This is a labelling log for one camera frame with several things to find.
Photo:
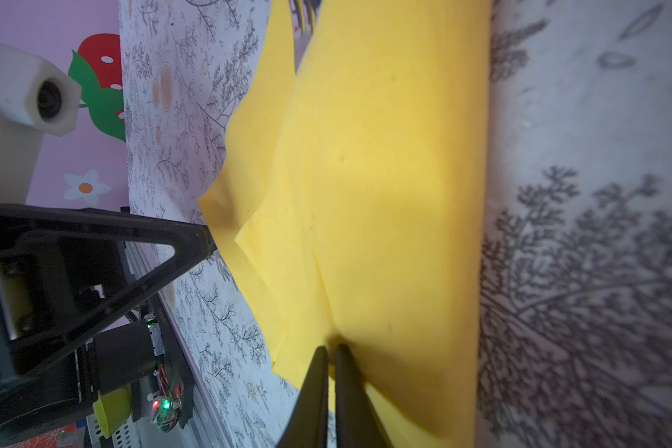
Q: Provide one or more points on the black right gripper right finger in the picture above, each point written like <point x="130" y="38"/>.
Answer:
<point x="356" y="422"/>

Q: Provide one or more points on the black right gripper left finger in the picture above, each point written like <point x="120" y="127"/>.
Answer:
<point x="308" y="425"/>

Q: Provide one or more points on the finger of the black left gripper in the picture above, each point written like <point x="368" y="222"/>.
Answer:
<point x="65" y="275"/>

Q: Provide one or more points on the yellow paper napkin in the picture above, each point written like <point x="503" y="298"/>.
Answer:
<point x="350" y="205"/>

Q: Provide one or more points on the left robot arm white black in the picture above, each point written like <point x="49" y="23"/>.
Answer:
<point x="67" y="390"/>

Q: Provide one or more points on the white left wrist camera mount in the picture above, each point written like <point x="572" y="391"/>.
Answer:
<point x="36" y="98"/>

